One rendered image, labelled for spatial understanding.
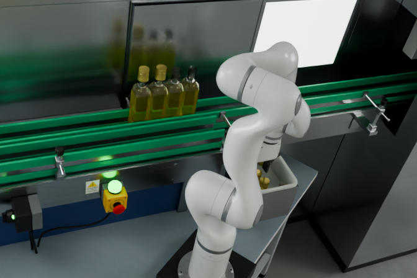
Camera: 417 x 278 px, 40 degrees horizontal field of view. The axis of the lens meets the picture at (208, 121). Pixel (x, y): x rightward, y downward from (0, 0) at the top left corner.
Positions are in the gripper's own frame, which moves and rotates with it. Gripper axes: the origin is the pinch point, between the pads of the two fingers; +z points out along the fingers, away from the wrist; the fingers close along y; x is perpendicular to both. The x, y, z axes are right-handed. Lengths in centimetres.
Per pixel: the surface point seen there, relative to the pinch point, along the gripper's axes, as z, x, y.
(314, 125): -0.4, -15.8, -33.6
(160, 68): -33, -22, 34
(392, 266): 101, 3, -108
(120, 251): 26, 3, 51
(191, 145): -7.8, -9.3, 24.0
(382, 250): 83, 1, -94
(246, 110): -11.7, -18.1, -0.9
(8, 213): 2, -4, 86
